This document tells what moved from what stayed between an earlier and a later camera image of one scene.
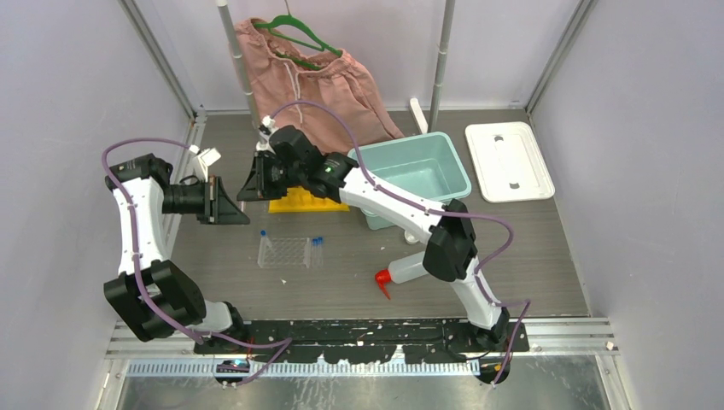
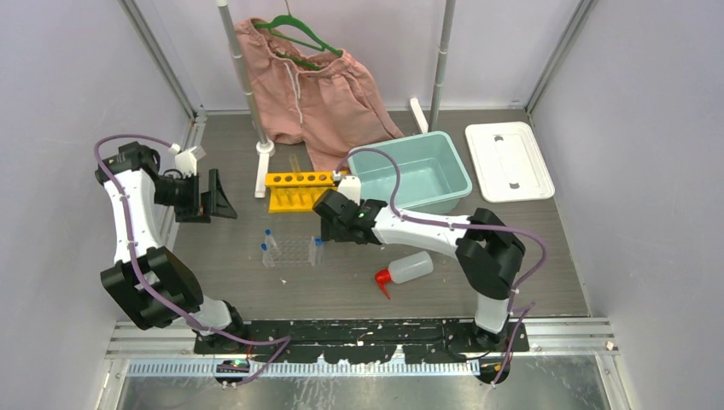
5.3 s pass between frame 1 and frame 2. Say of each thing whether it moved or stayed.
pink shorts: stayed
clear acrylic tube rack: stayed
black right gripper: moved
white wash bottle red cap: stayed
